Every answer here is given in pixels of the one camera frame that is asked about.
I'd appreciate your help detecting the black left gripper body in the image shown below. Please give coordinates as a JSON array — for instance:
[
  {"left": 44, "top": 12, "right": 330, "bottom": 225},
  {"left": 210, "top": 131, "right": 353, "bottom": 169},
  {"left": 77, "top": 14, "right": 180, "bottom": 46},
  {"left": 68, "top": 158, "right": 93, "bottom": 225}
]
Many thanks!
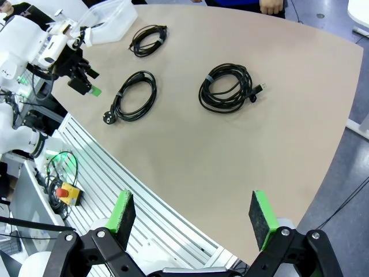
[{"left": 57, "top": 48, "right": 90, "bottom": 81}]

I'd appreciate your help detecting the small black USB cable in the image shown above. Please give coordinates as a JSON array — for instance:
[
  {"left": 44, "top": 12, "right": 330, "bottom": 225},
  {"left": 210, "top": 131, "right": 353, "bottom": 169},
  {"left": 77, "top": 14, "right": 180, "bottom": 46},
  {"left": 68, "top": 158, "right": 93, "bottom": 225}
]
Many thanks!
[{"left": 128, "top": 24, "right": 168, "bottom": 58}]

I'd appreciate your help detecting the large white table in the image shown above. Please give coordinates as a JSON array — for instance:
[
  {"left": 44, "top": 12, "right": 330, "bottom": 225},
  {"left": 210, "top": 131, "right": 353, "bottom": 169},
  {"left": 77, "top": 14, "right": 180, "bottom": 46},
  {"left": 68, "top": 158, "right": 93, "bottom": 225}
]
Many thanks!
[{"left": 347, "top": 0, "right": 369, "bottom": 27}]

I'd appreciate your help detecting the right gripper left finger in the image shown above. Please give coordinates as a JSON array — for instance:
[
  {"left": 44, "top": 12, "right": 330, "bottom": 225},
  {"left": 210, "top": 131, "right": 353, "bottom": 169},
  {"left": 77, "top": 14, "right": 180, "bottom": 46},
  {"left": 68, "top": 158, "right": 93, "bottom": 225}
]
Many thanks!
[{"left": 42, "top": 189, "right": 145, "bottom": 277}]

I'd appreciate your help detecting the clear plastic storage box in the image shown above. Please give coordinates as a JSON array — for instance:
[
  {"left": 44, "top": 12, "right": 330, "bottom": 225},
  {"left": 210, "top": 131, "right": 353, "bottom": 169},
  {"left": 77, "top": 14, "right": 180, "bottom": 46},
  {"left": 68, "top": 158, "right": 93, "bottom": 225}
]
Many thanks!
[{"left": 75, "top": 0, "right": 138, "bottom": 46}]

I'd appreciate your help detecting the black power cord Schuko plug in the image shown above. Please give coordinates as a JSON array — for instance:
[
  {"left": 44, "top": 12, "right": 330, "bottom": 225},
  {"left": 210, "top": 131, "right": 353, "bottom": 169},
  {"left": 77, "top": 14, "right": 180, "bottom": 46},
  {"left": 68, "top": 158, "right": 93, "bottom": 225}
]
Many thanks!
[{"left": 103, "top": 70, "right": 158, "bottom": 125}]

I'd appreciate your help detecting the person in black sweatshirt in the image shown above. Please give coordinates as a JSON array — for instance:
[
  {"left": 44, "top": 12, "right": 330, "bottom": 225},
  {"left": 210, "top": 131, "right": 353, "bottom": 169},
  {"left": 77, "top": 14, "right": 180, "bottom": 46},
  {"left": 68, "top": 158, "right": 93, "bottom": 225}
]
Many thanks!
[{"left": 0, "top": 0, "right": 55, "bottom": 27}]

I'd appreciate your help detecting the person's left hand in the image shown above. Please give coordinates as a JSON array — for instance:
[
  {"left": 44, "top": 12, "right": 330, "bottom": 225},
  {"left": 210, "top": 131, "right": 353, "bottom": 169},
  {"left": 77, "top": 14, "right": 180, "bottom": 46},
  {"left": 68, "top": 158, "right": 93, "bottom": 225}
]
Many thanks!
[{"left": 260, "top": 0, "right": 286, "bottom": 14}]

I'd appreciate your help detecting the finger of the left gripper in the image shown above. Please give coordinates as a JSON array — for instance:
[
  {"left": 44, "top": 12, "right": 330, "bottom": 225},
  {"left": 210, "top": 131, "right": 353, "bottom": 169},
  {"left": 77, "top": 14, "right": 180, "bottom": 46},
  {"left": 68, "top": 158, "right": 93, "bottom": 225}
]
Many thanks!
[
  {"left": 82, "top": 60, "right": 100, "bottom": 80},
  {"left": 68, "top": 76, "right": 101, "bottom": 98}
]

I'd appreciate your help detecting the large braided black USB cable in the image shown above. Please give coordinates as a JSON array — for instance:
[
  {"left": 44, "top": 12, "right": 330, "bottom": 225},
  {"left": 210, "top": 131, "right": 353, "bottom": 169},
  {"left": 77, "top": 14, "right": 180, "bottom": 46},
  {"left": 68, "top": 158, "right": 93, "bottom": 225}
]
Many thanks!
[{"left": 198, "top": 62, "right": 268, "bottom": 113}]

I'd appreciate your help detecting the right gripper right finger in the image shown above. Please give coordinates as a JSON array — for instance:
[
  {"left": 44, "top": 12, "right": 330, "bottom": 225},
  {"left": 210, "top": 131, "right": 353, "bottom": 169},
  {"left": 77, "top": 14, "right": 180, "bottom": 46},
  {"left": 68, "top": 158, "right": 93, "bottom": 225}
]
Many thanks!
[{"left": 244, "top": 190, "right": 344, "bottom": 277}]

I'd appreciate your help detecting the yellow emergency stop box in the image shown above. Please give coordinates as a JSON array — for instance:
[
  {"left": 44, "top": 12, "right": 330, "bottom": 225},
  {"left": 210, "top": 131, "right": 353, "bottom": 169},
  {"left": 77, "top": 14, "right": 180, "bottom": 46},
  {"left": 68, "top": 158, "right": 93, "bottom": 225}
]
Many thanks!
[{"left": 56, "top": 181, "right": 84, "bottom": 206}]

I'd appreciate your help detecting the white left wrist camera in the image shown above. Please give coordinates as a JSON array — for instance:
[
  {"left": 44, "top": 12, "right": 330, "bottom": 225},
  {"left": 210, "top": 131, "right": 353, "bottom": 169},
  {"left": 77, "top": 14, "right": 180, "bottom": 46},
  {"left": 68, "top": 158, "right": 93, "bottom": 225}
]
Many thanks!
[{"left": 47, "top": 17, "right": 87, "bottom": 50}]

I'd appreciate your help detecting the person's torso blue hoodie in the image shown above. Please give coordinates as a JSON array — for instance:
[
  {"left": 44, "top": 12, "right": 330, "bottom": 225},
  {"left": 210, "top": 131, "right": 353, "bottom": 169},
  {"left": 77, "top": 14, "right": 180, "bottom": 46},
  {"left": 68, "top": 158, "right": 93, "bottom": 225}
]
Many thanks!
[{"left": 205, "top": 0, "right": 262, "bottom": 8}]

